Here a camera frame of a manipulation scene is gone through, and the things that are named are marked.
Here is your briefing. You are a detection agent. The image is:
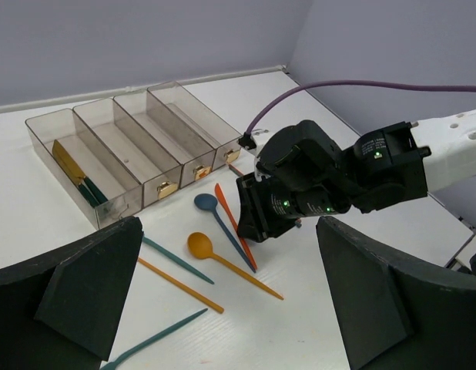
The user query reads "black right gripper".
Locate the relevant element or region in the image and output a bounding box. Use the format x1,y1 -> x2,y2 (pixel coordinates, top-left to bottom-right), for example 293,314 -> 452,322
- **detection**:
236,119 -> 352,243

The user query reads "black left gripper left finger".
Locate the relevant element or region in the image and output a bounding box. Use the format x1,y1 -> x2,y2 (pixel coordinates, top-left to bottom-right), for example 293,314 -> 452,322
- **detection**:
0,217 -> 143,369

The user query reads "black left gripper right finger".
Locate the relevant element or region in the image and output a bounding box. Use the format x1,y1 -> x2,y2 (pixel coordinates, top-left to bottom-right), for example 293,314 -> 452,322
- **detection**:
317,217 -> 476,369

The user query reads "orange chopstick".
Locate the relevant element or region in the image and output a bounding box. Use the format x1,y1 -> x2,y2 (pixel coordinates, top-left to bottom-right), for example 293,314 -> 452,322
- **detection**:
228,164 -> 243,177

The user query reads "orange plastic knife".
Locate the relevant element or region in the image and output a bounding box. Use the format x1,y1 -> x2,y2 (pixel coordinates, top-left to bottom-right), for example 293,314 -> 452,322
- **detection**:
214,183 -> 257,272

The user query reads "blue plastic spoon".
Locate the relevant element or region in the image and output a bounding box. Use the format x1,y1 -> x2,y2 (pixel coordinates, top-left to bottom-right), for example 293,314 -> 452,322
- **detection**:
193,193 -> 256,273

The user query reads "yellow plastic spoon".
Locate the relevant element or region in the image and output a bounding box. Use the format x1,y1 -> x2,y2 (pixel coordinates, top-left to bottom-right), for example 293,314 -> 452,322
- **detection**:
187,232 -> 283,301

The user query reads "yellow chopstick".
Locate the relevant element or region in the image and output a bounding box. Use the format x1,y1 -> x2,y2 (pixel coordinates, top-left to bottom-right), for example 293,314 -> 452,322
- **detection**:
137,257 -> 224,314

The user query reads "gold knife green handle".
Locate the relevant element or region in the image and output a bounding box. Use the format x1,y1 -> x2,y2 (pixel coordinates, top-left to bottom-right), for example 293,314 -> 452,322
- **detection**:
52,140 -> 102,207
63,150 -> 108,207

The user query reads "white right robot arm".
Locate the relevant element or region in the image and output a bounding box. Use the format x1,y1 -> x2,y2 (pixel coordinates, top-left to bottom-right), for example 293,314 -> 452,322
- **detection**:
236,109 -> 476,243

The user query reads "clear bin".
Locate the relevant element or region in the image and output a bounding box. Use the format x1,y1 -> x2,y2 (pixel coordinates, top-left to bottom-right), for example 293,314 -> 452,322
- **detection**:
148,82 -> 241,170
73,98 -> 183,206
25,109 -> 142,230
114,89 -> 215,187

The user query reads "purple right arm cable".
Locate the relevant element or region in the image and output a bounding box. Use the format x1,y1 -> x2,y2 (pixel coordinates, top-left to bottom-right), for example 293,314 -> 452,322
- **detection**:
237,79 -> 476,151

